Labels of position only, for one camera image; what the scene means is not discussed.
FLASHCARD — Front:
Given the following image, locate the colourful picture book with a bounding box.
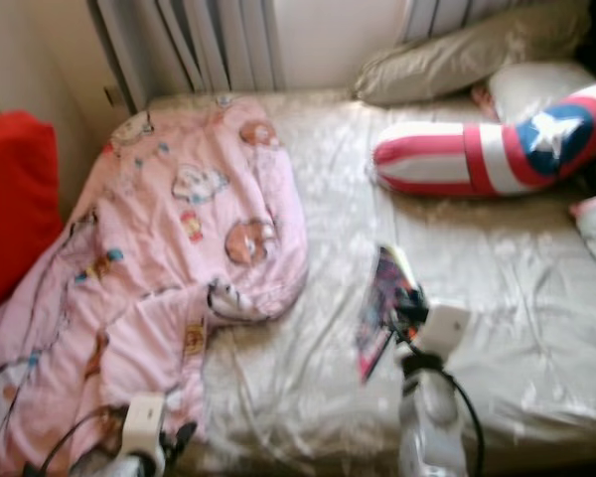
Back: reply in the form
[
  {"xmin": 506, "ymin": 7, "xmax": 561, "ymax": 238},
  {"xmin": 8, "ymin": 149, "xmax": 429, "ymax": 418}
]
[{"xmin": 356, "ymin": 243, "xmax": 423, "ymax": 384}]

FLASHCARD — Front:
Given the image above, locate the beige floral bed sheet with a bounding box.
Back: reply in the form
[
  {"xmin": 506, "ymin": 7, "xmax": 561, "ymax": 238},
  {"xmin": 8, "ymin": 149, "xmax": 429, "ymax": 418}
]
[{"xmin": 139, "ymin": 89, "xmax": 596, "ymax": 468}]

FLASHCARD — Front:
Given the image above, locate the red white striped star bolster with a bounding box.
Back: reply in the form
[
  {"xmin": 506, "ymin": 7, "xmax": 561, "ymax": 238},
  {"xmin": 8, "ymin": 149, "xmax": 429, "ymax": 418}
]
[{"xmin": 372, "ymin": 75, "xmax": 596, "ymax": 198}]

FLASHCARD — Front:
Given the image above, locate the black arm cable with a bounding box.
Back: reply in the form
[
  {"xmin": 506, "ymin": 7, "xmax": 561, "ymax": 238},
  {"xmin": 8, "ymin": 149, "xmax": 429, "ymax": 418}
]
[
  {"xmin": 437, "ymin": 358, "xmax": 486, "ymax": 477},
  {"xmin": 40, "ymin": 407, "xmax": 125, "ymax": 477}
]

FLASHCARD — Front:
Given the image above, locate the grey pleated curtain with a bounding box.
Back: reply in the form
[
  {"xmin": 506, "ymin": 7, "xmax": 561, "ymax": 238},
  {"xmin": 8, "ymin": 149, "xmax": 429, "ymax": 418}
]
[{"xmin": 87, "ymin": 0, "xmax": 284, "ymax": 112}]

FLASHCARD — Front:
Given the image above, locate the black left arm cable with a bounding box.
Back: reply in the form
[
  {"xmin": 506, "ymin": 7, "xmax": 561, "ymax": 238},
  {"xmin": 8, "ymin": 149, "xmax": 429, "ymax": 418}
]
[{"xmin": 40, "ymin": 407, "xmax": 125, "ymax": 477}]

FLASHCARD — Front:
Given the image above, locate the grey striped curtain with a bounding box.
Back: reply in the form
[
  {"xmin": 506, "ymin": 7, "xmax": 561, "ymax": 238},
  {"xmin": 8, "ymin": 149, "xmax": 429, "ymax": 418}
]
[{"xmin": 399, "ymin": 0, "xmax": 527, "ymax": 43}]

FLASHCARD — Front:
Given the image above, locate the red fabric cushion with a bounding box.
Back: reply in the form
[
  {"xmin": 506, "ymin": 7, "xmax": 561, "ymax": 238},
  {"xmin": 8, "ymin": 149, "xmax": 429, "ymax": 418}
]
[{"xmin": 0, "ymin": 109, "xmax": 66, "ymax": 319}]

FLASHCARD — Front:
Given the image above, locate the plain white pillow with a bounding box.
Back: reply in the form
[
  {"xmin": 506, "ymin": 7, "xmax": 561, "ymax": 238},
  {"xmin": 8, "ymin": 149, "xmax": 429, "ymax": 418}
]
[{"xmin": 485, "ymin": 60, "xmax": 596, "ymax": 125}]

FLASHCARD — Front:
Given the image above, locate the beige pillow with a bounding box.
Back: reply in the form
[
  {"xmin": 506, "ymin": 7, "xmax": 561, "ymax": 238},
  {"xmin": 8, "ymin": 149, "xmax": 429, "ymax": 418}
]
[{"xmin": 353, "ymin": 0, "xmax": 592, "ymax": 108}]

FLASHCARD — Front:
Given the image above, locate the pink cartoon print blanket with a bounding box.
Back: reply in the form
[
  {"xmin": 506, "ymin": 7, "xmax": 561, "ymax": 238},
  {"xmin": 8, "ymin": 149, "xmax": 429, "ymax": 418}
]
[{"xmin": 0, "ymin": 99, "xmax": 309, "ymax": 477}]

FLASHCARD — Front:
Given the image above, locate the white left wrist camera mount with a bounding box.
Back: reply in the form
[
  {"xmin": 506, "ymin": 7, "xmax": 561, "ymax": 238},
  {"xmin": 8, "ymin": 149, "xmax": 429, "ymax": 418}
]
[{"xmin": 119, "ymin": 395, "xmax": 168, "ymax": 463}]

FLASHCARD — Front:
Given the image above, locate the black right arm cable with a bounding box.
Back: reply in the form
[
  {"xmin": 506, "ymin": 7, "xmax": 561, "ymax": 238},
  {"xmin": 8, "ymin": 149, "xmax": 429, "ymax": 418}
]
[{"xmin": 437, "ymin": 358, "xmax": 486, "ymax": 477}]

